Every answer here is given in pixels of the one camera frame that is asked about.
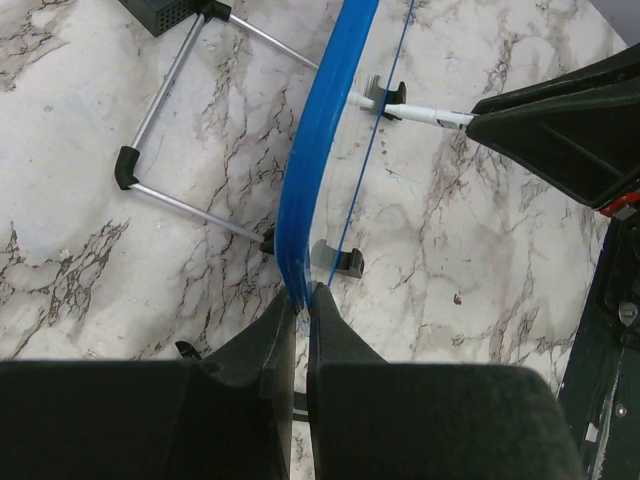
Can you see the green capped white marker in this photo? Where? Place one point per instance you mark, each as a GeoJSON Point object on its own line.
{"type": "Point", "coordinates": [438, 117]}

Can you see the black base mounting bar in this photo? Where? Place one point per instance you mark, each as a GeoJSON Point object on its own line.
{"type": "Point", "coordinates": [600, 389]}

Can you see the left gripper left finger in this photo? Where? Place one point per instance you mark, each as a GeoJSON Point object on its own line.
{"type": "Point", "coordinates": [225, 416]}

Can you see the black flat box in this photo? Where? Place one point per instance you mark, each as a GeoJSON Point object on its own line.
{"type": "Point", "coordinates": [159, 16]}

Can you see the black handled pliers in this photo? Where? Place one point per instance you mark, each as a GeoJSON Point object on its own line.
{"type": "Point", "coordinates": [187, 351]}

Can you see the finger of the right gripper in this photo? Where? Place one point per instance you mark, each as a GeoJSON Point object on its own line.
{"type": "Point", "coordinates": [615, 69]}
{"type": "Point", "coordinates": [591, 155]}

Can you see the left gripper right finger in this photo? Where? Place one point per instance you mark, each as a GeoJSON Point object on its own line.
{"type": "Point", "coordinates": [372, 419]}

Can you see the blue framed whiteboard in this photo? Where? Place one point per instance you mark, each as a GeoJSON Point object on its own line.
{"type": "Point", "coordinates": [311, 146]}

